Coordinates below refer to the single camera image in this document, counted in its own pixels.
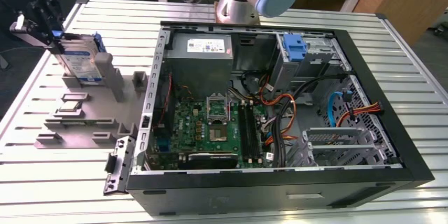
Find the hard disk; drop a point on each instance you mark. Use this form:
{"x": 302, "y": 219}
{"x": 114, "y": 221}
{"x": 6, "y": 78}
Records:
{"x": 79, "y": 61}

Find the silver disk bay cage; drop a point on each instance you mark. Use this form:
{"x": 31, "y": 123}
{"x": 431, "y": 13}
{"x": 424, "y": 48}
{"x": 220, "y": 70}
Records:
{"x": 343, "y": 146}

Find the silver CPU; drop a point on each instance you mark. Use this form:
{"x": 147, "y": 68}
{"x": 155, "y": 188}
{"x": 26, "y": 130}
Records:
{"x": 70, "y": 106}

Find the green RAM stick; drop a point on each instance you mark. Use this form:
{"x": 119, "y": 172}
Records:
{"x": 76, "y": 123}

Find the grey parts rack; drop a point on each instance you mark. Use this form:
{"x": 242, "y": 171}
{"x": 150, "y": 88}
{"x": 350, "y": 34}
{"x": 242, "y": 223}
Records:
{"x": 98, "y": 121}

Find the silver power supply unit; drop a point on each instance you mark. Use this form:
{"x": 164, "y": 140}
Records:
{"x": 199, "y": 74}

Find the green motherboard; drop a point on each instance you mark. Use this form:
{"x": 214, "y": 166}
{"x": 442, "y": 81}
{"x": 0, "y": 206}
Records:
{"x": 188, "y": 119}

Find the blue expansion slot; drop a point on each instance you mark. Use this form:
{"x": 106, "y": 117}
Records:
{"x": 164, "y": 145}

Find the CPU socket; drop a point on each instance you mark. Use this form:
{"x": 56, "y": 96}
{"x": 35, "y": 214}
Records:
{"x": 220, "y": 134}

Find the black RAM slot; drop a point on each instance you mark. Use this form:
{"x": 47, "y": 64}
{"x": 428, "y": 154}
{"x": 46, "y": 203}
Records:
{"x": 242, "y": 131}
{"x": 251, "y": 131}
{"x": 246, "y": 131}
{"x": 255, "y": 131}

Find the black graphics card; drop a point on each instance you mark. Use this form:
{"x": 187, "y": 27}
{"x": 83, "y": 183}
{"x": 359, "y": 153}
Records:
{"x": 210, "y": 159}

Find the blue drive latch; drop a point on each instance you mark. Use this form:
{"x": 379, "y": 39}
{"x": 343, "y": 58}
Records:
{"x": 295, "y": 48}

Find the silver optical drive cage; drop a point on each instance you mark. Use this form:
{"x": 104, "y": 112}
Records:
{"x": 315, "y": 74}

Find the black PC case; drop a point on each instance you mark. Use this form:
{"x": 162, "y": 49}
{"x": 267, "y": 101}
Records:
{"x": 244, "y": 195}

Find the wooden cabinet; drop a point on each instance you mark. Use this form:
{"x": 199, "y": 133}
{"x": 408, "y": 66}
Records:
{"x": 403, "y": 6}

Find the grey card retention bracket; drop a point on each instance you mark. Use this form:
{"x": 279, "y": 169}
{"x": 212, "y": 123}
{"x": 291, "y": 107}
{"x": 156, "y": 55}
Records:
{"x": 120, "y": 161}

